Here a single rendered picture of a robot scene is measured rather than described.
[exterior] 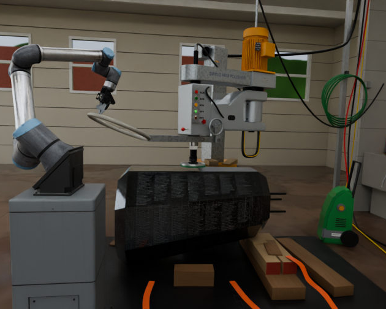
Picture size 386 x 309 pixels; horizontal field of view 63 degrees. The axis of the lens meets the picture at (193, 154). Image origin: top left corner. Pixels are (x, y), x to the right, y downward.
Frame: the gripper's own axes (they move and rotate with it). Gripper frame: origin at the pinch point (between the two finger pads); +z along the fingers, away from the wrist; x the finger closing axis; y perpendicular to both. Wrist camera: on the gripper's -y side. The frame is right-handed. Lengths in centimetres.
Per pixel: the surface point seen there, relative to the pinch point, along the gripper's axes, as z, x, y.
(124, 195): 53, 35, -21
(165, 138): 0, 46, -27
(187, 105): -32, 49, -36
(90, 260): 81, 80, 50
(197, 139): -11, 61, -52
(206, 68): -65, 56, -33
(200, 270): 84, 102, -51
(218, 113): -38, 69, -57
